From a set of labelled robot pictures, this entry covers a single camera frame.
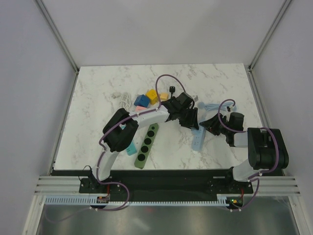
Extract white cable duct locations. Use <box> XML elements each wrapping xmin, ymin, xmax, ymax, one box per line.
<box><xmin>44</xmin><ymin>194</ymin><xmax>230</xmax><ymax>207</ymax></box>

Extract pink cube socket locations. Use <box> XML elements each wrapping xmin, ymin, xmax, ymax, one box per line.
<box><xmin>135</xmin><ymin>106</ymin><xmax>147</xmax><ymax>112</ymax></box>

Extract white coiled cable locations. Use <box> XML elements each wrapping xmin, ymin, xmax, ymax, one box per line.
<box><xmin>112</xmin><ymin>92</ymin><xmax>134</xmax><ymax>110</ymax></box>

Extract yellow plug adapter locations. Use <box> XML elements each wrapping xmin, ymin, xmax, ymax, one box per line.
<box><xmin>159</xmin><ymin>93</ymin><xmax>169</xmax><ymax>101</ymax></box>

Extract blue cube socket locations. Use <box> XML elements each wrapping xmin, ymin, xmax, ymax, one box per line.
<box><xmin>134</xmin><ymin>94</ymin><xmax>150</xmax><ymax>108</ymax></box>

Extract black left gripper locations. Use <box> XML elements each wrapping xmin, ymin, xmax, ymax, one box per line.
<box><xmin>178</xmin><ymin>107</ymin><xmax>199</xmax><ymax>131</ymax></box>

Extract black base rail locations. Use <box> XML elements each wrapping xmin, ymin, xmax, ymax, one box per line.
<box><xmin>52</xmin><ymin>169</ymin><xmax>253</xmax><ymax>202</ymax></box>

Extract teal power strip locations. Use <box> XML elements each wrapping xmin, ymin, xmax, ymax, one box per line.
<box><xmin>126</xmin><ymin>142</ymin><xmax>137</xmax><ymax>156</ymax></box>

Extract green power strip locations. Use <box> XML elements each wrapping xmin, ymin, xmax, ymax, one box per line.
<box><xmin>134</xmin><ymin>123</ymin><xmax>159</xmax><ymax>169</ymax></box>

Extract yellow cube socket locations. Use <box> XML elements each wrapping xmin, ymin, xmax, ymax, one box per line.
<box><xmin>146</xmin><ymin>89</ymin><xmax>158</xmax><ymax>105</ymax></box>

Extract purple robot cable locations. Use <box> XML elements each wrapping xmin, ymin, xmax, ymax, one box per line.
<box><xmin>96</xmin><ymin>73</ymin><xmax>186</xmax><ymax>212</ymax></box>

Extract light blue power strip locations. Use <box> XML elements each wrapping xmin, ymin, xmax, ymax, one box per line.
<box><xmin>191</xmin><ymin>126</ymin><xmax>206</xmax><ymax>152</ymax></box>

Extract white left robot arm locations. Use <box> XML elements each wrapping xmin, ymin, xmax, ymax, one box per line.
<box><xmin>90</xmin><ymin>92</ymin><xmax>199</xmax><ymax>192</ymax></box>

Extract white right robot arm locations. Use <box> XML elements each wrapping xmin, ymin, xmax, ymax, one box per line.
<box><xmin>200</xmin><ymin>112</ymin><xmax>289</xmax><ymax>193</ymax></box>

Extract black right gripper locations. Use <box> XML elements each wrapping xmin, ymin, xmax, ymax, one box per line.
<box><xmin>200</xmin><ymin>112</ymin><xmax>231</xmax><ymax>136</ymax></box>

